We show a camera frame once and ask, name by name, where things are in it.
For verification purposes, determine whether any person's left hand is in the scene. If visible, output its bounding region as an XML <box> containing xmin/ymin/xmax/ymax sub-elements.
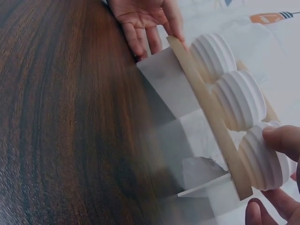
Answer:
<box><xmin>109</xmin><ymin>0</ymin><xmax>188</xmax><ymax>60</ymax></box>

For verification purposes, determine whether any person's right hand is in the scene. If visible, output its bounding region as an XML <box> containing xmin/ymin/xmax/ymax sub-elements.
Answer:
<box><xmin>245</xmin><ymin>125</ymin><xmax>300</xmax><ymax>225</ymax></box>

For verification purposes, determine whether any white ribbed jar lid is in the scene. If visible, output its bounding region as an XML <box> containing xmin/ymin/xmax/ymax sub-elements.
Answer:
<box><xmin>189</xmin><ymin>33</ymin><xmax>238</xmax><ymax>83</ymax></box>
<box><xmin>238</xmin><ymin>120</ymin><xmax>298</xmax><ymax>192</ymax></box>
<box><xmin>211</xmin><ymin>69</ymin><xmax>267</xmax><ymax>131</ymax></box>

